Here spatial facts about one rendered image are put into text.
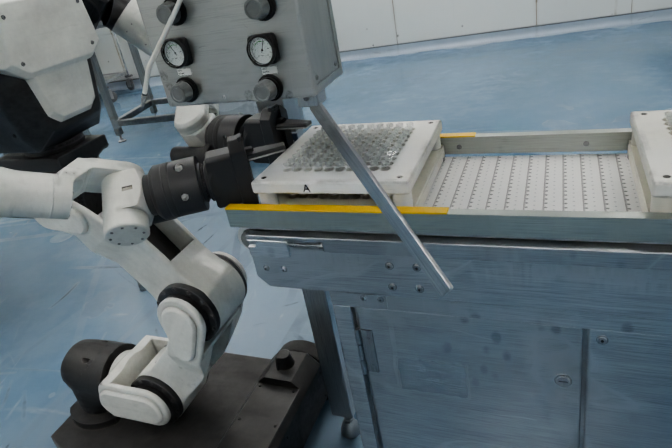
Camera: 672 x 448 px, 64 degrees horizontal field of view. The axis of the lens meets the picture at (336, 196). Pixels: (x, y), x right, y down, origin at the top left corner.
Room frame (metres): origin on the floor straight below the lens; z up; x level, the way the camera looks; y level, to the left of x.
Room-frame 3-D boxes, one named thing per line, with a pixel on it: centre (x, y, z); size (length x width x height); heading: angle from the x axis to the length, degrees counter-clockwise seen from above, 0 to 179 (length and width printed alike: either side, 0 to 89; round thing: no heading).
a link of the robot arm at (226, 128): (0.96, 0.12, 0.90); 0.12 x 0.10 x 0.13; 57
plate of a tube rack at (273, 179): (0.81, -0.04, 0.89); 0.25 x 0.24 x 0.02; 155
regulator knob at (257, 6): (0.64, 0.05, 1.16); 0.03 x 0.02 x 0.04; 65
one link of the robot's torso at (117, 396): (1.08, 0.54, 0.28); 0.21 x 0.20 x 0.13; 65
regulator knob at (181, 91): (0.70, 0.17, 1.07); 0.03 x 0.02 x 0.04; 65
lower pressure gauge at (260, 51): (0.65, 0.05, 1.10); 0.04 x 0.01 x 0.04; 65
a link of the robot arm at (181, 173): (0.79, 0.18, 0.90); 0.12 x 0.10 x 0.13; 97
